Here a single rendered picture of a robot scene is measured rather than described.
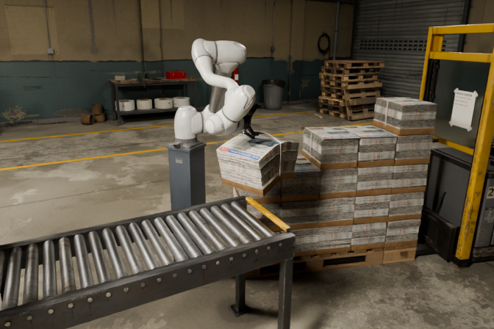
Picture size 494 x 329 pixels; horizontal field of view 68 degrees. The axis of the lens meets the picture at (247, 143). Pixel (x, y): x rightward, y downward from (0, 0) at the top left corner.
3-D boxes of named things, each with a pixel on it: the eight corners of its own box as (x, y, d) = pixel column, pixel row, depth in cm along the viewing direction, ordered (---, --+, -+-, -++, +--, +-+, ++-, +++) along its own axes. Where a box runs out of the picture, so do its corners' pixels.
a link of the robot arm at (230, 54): (196, 121, 272) (225, 120, 279) (201, 138, 263) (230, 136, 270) (211, 34, 213) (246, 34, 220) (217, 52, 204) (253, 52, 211)
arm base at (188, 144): (164, 147, 255) (164, 139, 253) (184, 139, 274) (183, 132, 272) (185, 150, 247) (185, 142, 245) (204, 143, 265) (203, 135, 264)
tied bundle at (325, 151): (301, 155, 297) (302, 127, 291) (334, 153, 303) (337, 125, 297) (319, 170, 262) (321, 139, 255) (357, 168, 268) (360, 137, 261)
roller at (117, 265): (112, 234, 188) (111, 225, 186) (131, 286, 148) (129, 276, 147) (101, 236, 185) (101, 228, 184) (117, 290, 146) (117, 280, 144)
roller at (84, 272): (84, 240, 182) (83, 231, 180) (96, 297, 142) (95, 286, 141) (73, 243, 180) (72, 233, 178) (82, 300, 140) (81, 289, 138)
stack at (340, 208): (232, 252, 309) (232, 158, 287) (359, 239, 331) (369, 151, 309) (240, 280, 273) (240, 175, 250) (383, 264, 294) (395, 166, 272)
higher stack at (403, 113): (359, 239, 331) (373, 97, 296) (389, 236, 337) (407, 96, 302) (382, 264, 294) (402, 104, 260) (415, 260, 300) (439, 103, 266)
